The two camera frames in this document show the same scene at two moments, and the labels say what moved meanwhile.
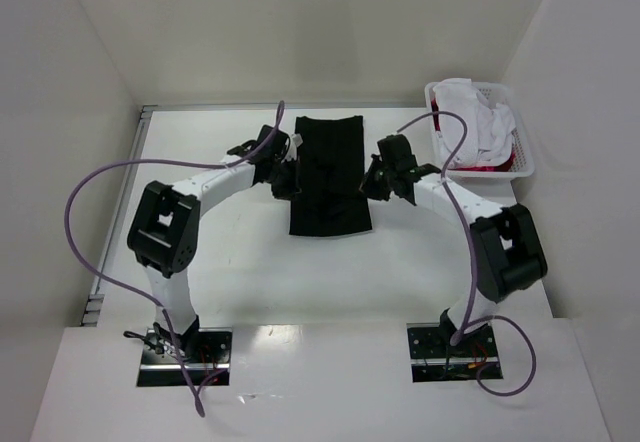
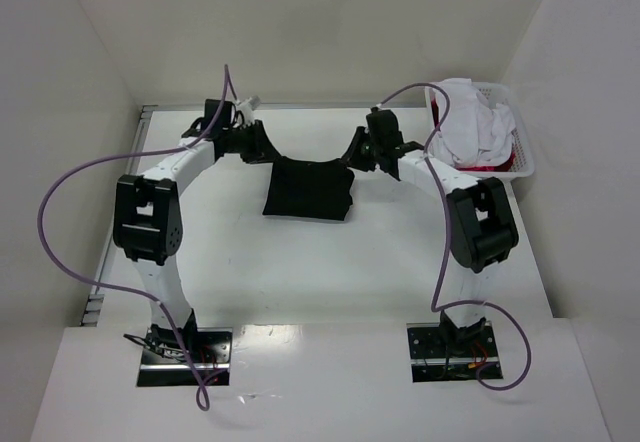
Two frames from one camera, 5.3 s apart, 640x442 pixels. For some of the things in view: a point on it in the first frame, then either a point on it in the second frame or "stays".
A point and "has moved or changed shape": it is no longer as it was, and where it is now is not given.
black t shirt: x=331 y=162 has moved or changed shape
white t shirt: x=473 y=132 stays
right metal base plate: x=434 y=358 stays
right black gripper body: x=379 y=182 to x=363 y=151
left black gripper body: x=285 y=182 to x=255 y=143
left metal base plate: x=210 y=356 stays
